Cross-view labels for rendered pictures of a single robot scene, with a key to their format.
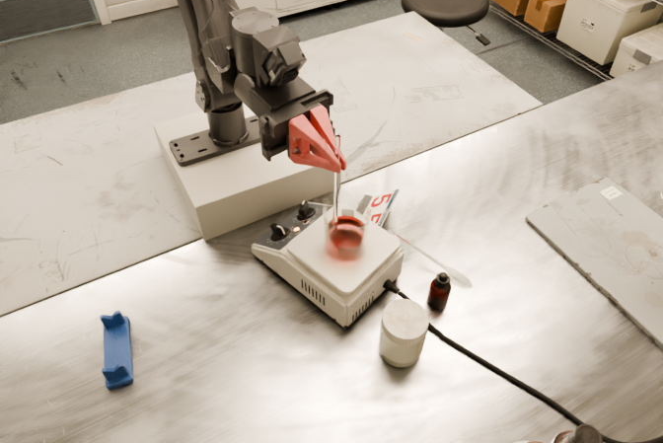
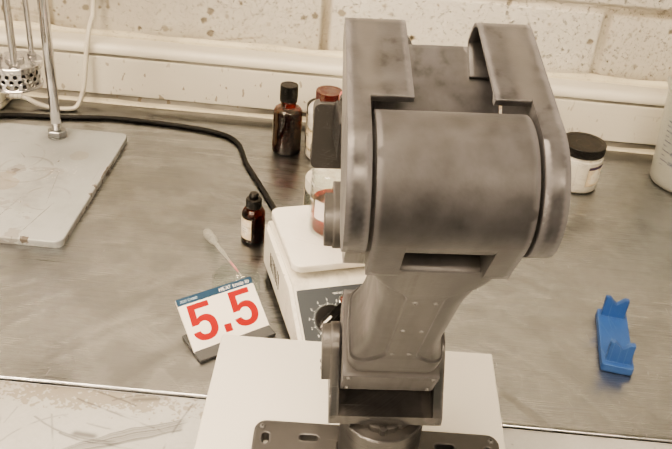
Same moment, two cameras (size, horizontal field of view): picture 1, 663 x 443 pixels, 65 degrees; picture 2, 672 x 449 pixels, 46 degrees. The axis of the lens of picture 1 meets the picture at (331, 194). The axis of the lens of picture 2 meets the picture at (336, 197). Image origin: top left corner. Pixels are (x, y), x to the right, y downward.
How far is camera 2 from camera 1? 1.16 m
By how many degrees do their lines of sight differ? 99
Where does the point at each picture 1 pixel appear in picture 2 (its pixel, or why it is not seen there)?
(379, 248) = (300, 213)
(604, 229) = (13, 198)
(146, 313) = (577, 366)
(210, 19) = not seen: hidden behind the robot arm
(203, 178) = (460, 401)
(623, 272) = (66, 174)
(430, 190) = (109, 324)
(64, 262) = not seen: outside the picture
